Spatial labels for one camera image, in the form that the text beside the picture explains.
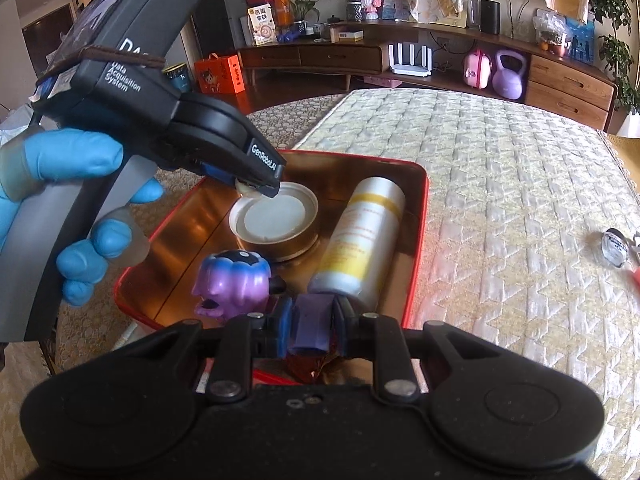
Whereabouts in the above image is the white planter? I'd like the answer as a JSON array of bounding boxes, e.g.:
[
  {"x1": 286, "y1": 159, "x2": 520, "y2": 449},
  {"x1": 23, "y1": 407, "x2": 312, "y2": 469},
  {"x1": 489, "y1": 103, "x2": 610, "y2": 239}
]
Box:
[{"x1": 617, "y1": 110, "x2": 640, "y2": 137}]

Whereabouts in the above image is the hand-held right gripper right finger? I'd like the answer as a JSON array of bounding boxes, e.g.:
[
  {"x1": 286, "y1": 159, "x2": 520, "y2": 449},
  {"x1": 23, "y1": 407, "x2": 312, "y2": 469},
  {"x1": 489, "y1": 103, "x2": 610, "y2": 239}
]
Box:
[{"x1": 332, "y1": 297, "x2": 476, "y2": 404}]

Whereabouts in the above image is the person's left hand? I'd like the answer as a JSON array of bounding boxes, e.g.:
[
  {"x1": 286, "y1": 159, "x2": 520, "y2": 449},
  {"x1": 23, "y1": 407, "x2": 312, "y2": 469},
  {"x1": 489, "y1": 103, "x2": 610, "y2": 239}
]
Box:
[{"x1": 0, "y1": 127, "x2": 166, "y2": 307}]

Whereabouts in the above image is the white yellow bottle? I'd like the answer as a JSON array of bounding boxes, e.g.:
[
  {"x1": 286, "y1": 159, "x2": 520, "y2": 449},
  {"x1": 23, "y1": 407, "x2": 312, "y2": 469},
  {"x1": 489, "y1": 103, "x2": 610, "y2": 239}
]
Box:
[{"x1": 306, "y1": 176, "x2": 406, "y2": 311}]

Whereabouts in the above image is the purple toy figure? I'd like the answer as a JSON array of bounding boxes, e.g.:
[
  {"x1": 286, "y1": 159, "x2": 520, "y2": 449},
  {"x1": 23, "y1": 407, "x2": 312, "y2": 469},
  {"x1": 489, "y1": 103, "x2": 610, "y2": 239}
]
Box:
[{"x1": 192, "y1": 250, "x2": 287, "y2": 321}]

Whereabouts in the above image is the wooden tv cabinet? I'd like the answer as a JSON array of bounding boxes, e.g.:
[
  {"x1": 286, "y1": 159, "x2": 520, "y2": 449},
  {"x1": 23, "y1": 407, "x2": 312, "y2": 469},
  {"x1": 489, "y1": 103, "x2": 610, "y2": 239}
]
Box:
[{"x1": 237, "y1": 20, "x2": 621, "y2": 133}]

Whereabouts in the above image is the pink toy case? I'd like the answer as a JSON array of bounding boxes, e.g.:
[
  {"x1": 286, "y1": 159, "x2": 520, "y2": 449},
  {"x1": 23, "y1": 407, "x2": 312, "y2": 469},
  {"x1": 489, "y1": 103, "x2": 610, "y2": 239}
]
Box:
[{"x1": 462, "y1": 49, "x2": 492, "y2": 90}]

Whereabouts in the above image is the black cabinet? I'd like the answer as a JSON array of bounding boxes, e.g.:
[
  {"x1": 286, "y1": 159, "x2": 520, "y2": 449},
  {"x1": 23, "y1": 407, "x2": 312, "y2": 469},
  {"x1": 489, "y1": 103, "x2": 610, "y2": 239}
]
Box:
[{"x1": 192, "y1": 0, "x2": 256, "y2": 61}]

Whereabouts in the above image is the orange box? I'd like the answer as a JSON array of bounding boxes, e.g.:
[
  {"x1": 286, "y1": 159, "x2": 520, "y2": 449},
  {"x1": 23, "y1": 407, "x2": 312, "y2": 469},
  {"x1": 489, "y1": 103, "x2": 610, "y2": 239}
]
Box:
[{"x1": 245, "y1": 0, "x2": 293, "y2": 26}]

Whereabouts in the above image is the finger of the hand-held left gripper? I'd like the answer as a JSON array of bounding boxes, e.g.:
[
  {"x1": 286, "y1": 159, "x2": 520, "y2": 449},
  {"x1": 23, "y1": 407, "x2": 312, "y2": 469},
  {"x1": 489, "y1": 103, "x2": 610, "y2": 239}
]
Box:
[
  {"x1": 200, "y1": 160, "x2": 238, "y2": 185},
  {"x1": 234, "y1": 136, "x2": 288, "y2": 198}
]

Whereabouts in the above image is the purple block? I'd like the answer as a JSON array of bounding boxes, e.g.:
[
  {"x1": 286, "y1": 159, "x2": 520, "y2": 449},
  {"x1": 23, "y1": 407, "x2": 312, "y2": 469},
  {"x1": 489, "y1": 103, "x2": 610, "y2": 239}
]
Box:
[{"x1": 290, "y1": 294, "x2": 333, "y2": 353}]

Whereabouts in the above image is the white router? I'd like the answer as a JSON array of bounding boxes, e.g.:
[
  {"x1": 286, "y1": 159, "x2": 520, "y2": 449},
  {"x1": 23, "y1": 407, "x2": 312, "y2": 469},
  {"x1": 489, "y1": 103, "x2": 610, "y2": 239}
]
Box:
[{"x1": 387, "y1": 42, "x2": 433, "y2": 78}]

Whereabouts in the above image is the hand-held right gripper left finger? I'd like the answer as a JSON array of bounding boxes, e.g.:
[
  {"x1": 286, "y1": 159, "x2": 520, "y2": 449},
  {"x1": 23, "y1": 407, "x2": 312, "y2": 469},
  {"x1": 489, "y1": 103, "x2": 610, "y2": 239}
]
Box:
[{"x1": 150, "y1": 299, "x2": 296, "y2": 404}]

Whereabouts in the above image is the red tin box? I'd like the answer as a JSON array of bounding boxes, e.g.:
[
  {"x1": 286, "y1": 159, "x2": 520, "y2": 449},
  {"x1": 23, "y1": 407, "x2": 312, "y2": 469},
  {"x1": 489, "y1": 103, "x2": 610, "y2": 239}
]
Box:
[{"x1": 114, "y1": 149, "x2": 430, "y2": 391}]

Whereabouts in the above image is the orange gift bag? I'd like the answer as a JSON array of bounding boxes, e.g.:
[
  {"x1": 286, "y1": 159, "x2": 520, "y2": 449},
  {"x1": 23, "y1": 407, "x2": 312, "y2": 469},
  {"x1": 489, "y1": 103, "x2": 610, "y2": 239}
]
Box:
[{"x1": 194, "y1": 53, "x2": 246, "y2": 95}]

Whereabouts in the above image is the coffee picture snack box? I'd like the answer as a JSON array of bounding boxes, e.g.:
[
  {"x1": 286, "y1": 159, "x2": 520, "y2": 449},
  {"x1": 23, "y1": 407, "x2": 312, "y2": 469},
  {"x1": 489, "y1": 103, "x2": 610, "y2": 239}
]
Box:
[{"x1": 247, "y1": 4, "x2": 278, "y2": 46}]

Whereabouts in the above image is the white curved panel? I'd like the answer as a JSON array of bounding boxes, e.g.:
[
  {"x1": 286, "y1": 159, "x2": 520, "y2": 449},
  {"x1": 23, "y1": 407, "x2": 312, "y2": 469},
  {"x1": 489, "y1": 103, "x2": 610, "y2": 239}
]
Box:
[{"x1": 495, "y1": 0, "x2": 551, "y2": 28}]

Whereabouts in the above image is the purple kettlebell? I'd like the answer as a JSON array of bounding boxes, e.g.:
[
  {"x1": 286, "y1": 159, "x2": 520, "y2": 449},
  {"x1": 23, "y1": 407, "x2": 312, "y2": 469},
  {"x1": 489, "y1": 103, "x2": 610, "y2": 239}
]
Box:
[{"x1": 491, "y1": 49, "x2": 530, "y2": 100}]

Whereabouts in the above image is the quilted cream table cloth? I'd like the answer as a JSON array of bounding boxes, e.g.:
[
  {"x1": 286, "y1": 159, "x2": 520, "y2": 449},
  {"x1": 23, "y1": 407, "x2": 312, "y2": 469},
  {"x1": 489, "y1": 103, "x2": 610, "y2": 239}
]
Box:
[{"x1": 295, "y1": 89, "x2": 640, "y2": 441}]

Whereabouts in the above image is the small leafy potted plant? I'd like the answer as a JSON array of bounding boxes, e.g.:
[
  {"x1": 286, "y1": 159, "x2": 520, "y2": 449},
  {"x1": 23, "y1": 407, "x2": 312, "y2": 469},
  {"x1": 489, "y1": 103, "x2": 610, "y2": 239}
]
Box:
[{"x1": 287, "y1": 0, "x2": 321, "y2": 36}]

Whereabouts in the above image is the clear bag of fruit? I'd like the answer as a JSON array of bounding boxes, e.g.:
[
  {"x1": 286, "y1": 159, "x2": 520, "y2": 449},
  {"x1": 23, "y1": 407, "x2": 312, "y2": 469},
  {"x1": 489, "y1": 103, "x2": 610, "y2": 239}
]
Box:
[{"x1": 532, "y1": 10, "x2": 571, "y2": 56}]

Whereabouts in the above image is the green potted tree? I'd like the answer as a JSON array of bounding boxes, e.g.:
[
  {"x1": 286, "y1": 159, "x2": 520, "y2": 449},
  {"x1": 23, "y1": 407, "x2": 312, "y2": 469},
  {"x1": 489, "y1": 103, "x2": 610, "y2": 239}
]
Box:
[{"x1": 590, "y1": 0, "x2": 640, "y2": 111}]

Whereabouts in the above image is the blue picture box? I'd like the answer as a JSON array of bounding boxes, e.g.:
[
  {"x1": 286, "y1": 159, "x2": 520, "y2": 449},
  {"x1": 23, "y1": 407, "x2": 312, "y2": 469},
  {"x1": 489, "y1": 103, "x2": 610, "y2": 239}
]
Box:
[{"x1": 565, "y1": 15, "x2": 597, "y2": 63}]

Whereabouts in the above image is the beige lace tablecloth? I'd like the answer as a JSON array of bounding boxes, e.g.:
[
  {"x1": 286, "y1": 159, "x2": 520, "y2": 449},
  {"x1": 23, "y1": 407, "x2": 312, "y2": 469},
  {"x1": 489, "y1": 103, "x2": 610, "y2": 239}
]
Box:
[{"x1": 0, "y1": 91, "x2": 351, "y2": 480}]

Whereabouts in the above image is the black cylinder speaker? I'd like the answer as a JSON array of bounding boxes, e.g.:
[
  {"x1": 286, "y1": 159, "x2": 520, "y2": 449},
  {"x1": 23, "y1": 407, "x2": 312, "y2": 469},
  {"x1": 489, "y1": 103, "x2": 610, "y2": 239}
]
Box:
[{"x1": 480, "y1": 0, "x2": 502, "y2": 36}]

